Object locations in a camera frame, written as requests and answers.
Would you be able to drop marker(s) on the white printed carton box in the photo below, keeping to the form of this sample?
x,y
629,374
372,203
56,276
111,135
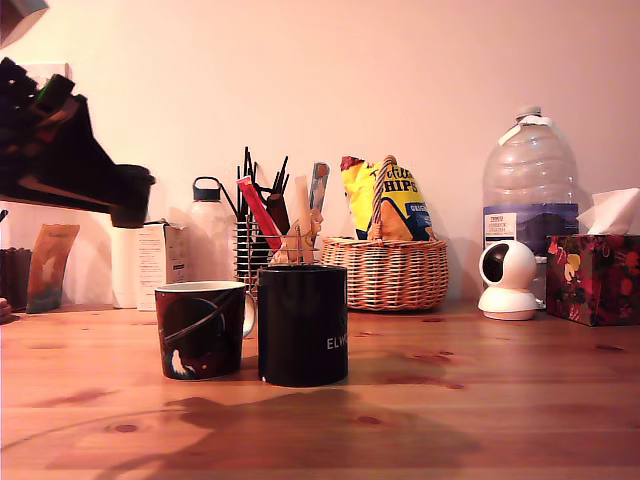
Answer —
x,y
157,265

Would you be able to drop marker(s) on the dark brown sachet stick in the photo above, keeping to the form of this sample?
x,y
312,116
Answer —
x,y
277,212

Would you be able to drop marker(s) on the large clear water bottle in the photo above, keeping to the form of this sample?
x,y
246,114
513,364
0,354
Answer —
x,y
530,175

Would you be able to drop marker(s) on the dark mug with planet print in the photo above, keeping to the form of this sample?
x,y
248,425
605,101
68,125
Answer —
x,y
200,335

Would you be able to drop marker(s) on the small brown wooden object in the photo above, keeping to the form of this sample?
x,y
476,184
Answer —
x,y
5,311

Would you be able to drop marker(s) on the white tissue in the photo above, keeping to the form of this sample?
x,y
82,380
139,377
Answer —
x,y
612,212

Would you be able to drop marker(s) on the dark brown coffee capsule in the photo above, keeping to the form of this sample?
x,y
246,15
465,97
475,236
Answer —
x,y
131,200

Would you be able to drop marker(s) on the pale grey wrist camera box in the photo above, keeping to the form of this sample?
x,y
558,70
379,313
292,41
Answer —
x,y
15,15

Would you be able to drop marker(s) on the dark floral tissue box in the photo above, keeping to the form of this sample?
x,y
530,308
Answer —
x,y
595,280

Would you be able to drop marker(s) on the clear bottle with dark cap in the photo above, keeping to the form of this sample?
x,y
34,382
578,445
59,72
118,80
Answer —
x,y
207,225

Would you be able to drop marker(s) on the white wall switch plate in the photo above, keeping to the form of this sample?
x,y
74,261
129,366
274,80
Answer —
x,y
50,69

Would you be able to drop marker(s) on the small white round camera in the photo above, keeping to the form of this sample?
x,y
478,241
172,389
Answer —
x,y
517,270

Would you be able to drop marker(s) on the black mug with white lettering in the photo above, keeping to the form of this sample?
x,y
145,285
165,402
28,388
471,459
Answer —
x,y
300,330

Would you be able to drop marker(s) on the yellow tortilla chips bag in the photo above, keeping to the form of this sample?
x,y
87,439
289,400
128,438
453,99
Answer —
x,y
405,210

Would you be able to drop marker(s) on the orange paper pouch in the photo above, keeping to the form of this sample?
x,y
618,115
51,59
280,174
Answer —
x,y
52,265

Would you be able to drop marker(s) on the thin black straw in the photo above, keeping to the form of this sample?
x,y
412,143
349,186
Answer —
x,y
283,170
238,190
246,170
229,201

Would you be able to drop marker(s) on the beige sachet stick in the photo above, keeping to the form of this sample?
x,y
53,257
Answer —
x,y
302,210

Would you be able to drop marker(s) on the blue sachet stick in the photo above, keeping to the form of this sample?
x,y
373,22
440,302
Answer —
x,y
318,185

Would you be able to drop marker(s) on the red sachet stick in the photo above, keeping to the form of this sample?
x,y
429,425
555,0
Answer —
x,y
257,210

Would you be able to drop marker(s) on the white metal bottle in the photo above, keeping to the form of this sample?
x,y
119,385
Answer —
x,y
124,270

